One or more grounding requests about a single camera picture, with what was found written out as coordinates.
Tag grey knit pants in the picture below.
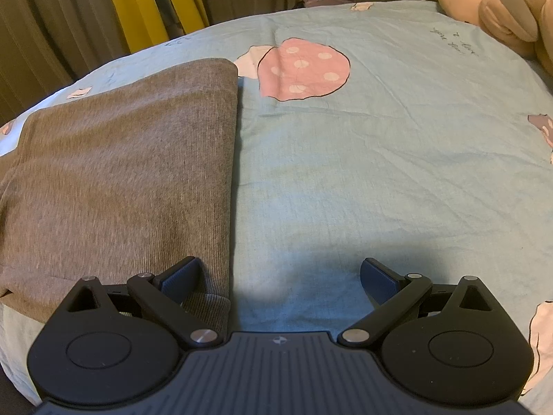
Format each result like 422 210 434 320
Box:
1 58 238 332

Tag yellow curtain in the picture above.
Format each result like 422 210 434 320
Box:
112 0 209 53

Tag grey curtain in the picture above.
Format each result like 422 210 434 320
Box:
0 0 442 127

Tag pink plush toy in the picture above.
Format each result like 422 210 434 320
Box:
438 0 552 72

